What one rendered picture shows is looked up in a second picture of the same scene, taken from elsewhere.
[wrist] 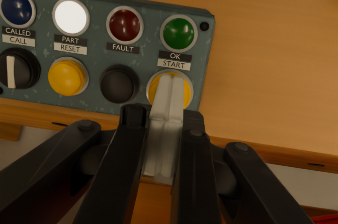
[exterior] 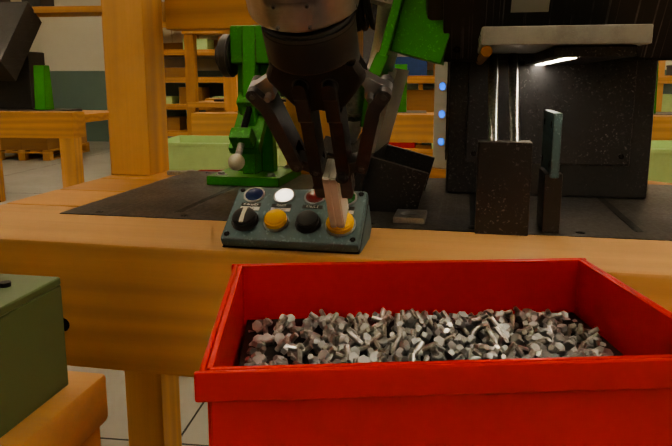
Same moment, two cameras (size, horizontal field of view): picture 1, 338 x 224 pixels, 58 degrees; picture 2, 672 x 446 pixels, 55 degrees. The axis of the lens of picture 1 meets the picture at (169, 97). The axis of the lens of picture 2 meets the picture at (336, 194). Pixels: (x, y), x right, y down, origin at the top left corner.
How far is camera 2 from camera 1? 0.60 m
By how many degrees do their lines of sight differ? 66
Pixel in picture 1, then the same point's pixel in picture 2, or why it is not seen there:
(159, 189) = not seen: hidden behind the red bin
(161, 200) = not seen: hidden behind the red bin
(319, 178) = not seen: outside the picture
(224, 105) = (382, 251)
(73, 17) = (286, 193)
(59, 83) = (271, 216)
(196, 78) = (357, 217)
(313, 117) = (450, 254)
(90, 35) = (293, 202)
